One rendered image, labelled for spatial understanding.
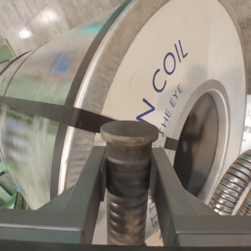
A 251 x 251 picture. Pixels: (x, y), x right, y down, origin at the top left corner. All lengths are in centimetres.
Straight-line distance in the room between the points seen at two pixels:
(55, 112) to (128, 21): 22
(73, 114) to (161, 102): 23
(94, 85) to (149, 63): 15
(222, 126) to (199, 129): 13
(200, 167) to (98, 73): 83
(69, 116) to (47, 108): 10
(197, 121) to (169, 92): 58
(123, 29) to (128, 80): 9
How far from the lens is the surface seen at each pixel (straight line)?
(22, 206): 180
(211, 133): 102
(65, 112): 32
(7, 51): 501
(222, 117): 96
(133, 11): 39
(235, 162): 18
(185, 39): 55
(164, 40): 46
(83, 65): 34
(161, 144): 47
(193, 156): 106
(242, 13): 132
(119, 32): 36
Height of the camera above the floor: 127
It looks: 30 degrees down
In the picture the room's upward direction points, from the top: 131 degrees counter-clockwise
